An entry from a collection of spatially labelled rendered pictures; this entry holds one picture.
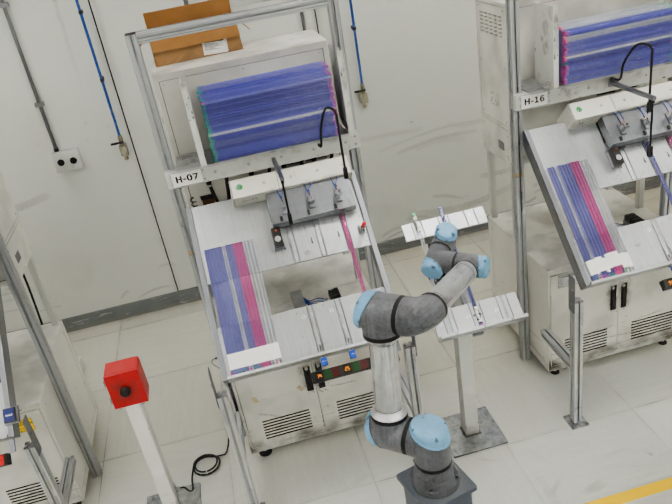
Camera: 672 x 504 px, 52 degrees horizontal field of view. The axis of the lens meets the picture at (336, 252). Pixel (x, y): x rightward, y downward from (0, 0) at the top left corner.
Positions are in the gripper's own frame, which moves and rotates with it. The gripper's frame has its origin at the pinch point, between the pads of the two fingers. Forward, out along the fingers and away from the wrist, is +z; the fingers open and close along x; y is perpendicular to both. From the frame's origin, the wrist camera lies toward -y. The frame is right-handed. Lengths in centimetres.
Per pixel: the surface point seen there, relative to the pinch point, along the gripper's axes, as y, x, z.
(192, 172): -60, -80, -24
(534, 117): -67, 70, -4
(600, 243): -2, 71, 6
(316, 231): -34, -38, -3
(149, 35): -87, -82, -69
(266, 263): -27, -61, 0
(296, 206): -42, -44, -11
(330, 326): 2.8, -42.9, 8.7
